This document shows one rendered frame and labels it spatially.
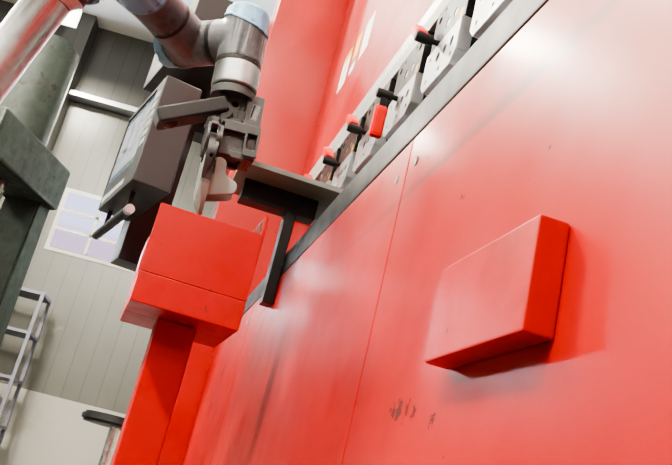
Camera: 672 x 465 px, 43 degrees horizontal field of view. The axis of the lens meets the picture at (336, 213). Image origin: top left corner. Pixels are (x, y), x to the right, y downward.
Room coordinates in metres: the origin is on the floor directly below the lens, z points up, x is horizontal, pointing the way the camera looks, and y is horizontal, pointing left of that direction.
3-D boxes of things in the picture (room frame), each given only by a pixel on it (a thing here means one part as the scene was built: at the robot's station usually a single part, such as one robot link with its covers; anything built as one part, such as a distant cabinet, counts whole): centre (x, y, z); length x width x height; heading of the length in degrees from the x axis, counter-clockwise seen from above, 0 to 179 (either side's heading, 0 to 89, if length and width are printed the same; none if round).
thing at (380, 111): (1.40, -0.04, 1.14); 0.04 x 0.02 x 0.10; 101
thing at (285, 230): (1.53, 0.11, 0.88); 0.14 x 0.04 x 0.22; 101
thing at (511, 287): (0.53, -0.11, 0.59); 0.15 x 0.02 x 0.07; 11
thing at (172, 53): (1.29, 0.31, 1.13); 0.11 x 0.11 x 0.08; 63
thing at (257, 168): (1.54, 0.07, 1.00); 0.26 x 0.18 x 0.01; 101
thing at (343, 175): (1.78, -0.03, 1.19); 0.15 x 0.09 x 0.17; 11
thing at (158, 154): (2.63, 0.64, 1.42); 0.45 x 0.12 x 0.36; 24
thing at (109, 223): (2.69, 0.69, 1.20); 0.45 x 0.03 x 0.08; 24
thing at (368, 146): (1.59, -0.07, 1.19); 0.15 x 0.09 x 0.17; 11
